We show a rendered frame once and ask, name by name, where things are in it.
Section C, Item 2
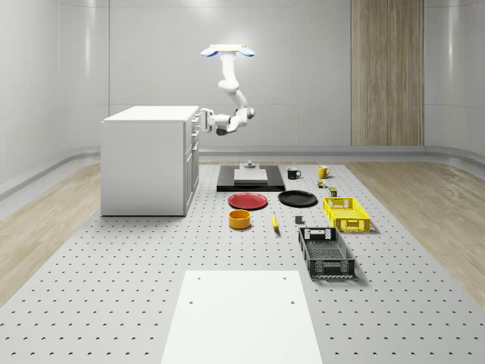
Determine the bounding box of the red plate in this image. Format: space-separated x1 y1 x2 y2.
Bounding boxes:
227 192 269 210

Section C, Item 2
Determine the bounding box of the yellow bowl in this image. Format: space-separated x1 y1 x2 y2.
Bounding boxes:
228 209 252 230

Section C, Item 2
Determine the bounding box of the black plate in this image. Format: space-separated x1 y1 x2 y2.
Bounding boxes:
277 190 318 208

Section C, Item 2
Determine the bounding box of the dark grey basket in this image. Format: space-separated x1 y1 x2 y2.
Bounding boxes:
298 226 356 278

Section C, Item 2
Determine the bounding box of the black stove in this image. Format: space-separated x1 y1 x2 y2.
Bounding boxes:
216 160 286 193

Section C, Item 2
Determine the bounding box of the white board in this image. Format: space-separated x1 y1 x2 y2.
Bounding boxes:
161 270 324 364

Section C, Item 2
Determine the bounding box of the white cabinet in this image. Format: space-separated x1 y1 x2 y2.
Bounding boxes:
101 105 201 217

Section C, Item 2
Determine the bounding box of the white drawer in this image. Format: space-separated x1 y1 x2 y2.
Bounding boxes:
183 111 202 151

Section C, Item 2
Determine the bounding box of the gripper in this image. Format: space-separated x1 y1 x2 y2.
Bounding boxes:
198 108 213 133

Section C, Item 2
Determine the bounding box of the yellow basket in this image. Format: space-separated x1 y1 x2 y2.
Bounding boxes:
322 196 371 233

